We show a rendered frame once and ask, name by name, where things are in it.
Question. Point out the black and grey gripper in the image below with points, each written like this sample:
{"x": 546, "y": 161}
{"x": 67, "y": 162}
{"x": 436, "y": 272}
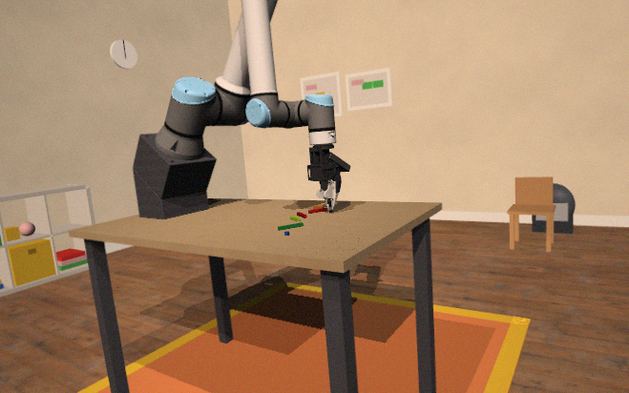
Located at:
{"x": 329, "y": 189}

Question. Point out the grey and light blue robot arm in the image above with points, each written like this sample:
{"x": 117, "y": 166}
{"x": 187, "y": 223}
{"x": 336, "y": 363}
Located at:
{"x": 192, "y": 106}

